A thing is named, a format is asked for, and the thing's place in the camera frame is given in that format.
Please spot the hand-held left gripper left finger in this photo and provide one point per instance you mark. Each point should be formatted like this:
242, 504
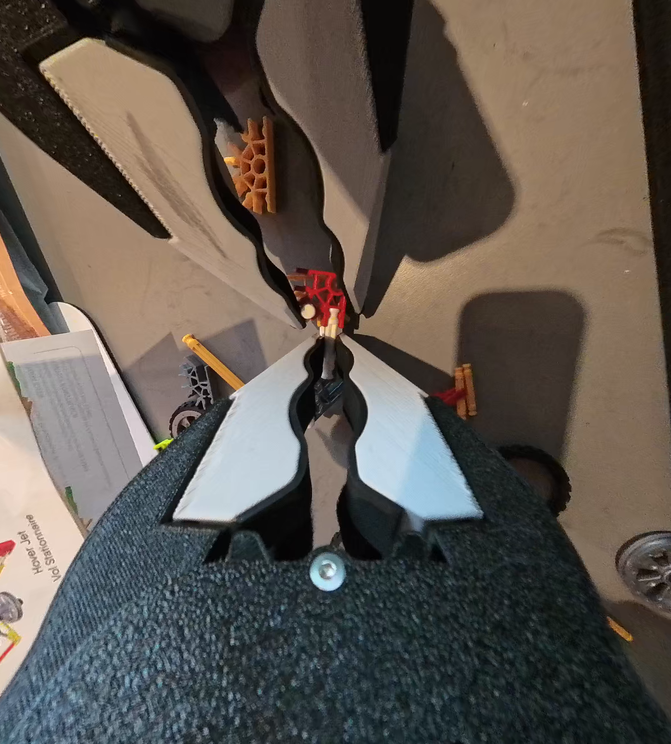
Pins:
242, 459

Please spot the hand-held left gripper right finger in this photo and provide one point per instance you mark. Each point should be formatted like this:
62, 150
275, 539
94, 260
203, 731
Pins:
411, 459

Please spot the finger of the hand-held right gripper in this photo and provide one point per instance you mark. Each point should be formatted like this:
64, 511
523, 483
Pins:
329, 87
149, 128

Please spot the white toy rod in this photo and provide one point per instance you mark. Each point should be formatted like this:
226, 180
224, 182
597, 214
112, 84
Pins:
308, 310
328, 360

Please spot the red connector with white rod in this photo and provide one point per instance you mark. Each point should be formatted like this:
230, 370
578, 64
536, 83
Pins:
323, 288

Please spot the lime green toy clip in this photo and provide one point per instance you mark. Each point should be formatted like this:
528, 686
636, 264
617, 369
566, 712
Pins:
162, 444

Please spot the long yellow toy rod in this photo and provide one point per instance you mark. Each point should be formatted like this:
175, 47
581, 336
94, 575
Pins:
219, 366

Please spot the black toy tyre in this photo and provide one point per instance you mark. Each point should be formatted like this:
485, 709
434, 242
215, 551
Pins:
562, 476

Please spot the printed instruction sheet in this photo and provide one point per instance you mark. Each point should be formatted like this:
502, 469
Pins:
4, 465

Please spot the silver toy wheel hub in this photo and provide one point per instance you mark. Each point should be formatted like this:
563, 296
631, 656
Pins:
658, 572

